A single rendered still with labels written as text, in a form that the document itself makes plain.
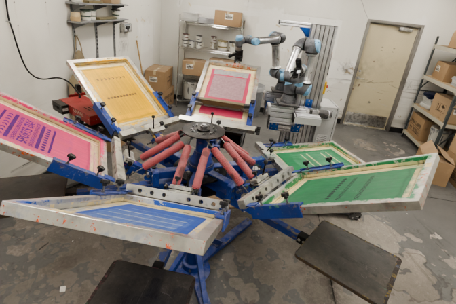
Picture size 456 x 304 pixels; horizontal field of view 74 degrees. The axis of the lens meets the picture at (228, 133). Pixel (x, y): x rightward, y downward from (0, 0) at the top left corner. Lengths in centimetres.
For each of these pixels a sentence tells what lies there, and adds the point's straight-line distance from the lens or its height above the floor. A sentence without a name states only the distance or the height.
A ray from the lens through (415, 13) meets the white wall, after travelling 688.
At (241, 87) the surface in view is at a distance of 306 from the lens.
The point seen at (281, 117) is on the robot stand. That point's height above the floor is 111.
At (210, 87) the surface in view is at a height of 134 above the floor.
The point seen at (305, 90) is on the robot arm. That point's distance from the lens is 308.
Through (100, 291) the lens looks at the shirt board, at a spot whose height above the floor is 95.
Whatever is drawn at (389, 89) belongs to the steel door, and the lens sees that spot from 704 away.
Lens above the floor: 213
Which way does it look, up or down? 23 degrees down
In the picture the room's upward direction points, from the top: 7 degrees clockwise
